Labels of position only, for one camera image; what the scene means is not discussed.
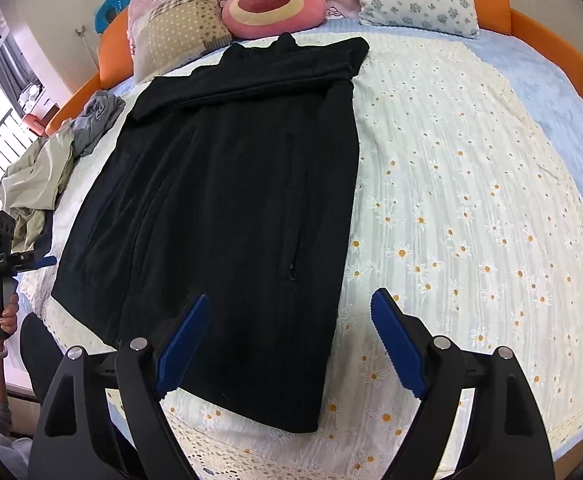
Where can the white daisy lace blanket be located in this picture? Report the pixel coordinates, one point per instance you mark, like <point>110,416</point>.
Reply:
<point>446,210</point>

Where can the black zip jacket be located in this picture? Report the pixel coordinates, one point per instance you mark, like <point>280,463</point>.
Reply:
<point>211,185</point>

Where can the beige crumpled jacket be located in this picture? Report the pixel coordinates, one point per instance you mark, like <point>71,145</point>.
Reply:
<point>36,175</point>

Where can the grey crumpled garment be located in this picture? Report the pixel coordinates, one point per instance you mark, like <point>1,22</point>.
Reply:
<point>96,120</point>

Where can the orange chair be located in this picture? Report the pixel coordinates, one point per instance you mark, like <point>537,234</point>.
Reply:
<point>31,122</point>

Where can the patchwork dotted pillow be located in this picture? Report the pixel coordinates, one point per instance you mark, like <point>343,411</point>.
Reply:
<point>181,30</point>

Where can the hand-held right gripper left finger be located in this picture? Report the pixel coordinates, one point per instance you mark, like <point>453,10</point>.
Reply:
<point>181,345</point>

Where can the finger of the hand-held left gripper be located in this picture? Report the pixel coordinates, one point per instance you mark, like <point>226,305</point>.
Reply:
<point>45,261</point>

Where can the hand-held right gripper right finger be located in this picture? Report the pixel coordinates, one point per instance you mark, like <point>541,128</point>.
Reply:
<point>396,345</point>

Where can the grey curtain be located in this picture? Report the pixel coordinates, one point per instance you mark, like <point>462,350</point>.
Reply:
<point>14,70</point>

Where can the pink bear face cushion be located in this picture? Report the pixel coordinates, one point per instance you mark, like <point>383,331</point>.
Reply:
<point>271,5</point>

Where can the orange bed frame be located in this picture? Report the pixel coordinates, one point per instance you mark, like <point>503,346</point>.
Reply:
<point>546,35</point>

